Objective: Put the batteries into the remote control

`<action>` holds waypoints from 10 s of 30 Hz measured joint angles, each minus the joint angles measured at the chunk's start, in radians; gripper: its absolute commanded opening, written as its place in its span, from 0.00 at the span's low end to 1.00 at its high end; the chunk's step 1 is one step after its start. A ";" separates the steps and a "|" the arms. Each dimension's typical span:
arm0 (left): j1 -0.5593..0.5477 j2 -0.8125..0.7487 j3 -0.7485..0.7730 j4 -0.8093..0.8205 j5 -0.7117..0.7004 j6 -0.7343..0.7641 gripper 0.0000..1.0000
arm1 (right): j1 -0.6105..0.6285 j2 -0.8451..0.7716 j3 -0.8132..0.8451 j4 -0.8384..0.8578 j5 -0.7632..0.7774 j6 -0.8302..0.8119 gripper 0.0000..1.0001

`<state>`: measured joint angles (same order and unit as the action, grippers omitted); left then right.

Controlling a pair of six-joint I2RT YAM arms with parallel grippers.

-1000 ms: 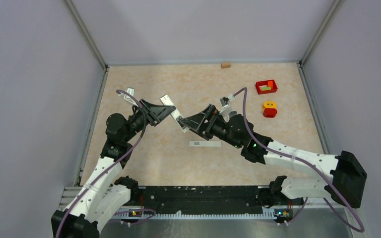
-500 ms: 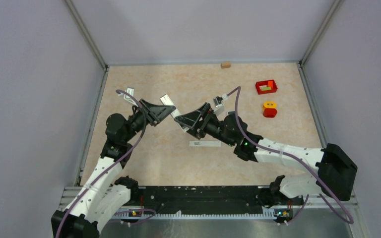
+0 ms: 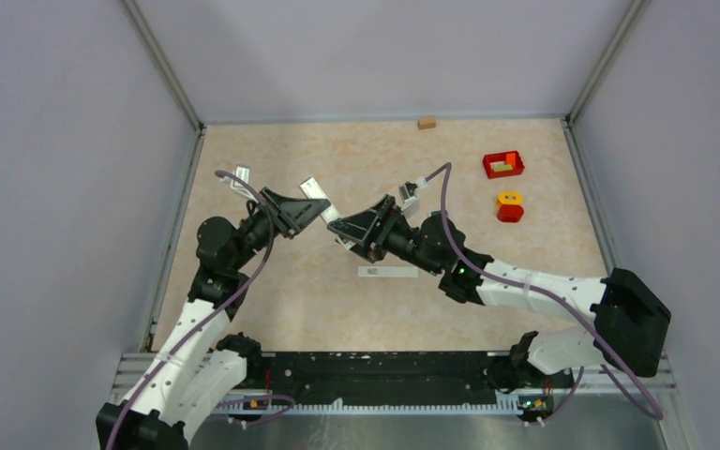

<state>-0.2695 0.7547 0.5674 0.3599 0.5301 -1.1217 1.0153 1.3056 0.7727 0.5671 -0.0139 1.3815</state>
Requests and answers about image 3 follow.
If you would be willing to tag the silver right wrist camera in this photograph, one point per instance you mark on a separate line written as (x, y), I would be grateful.
(408, 192)

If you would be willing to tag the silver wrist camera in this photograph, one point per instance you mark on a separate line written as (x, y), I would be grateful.
(240, 177)
(408, 192)

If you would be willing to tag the red block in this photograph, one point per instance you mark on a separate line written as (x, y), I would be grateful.
(510, 213)

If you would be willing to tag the small wooden block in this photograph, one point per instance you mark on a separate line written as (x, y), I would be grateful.
(426, 123)

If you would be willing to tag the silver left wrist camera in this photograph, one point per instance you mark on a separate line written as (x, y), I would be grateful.
(240, 177)

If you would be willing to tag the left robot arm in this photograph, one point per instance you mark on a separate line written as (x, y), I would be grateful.
(191, 375)

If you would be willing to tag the long white battery cover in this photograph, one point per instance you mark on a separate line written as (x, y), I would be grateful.
(373, 271)

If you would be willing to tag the yellow block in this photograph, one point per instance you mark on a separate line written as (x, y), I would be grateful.
(509, 198)

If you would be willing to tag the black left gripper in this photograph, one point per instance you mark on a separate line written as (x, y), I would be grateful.
(290, 215)

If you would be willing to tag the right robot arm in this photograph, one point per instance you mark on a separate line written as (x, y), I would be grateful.
(618, 319)

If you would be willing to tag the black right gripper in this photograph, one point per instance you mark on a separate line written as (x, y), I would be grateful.
(361, 227)

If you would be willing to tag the red bin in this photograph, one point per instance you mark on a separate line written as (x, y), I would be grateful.
(503, 164)

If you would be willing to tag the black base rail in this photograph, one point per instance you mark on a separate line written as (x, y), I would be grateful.
(388, 379)

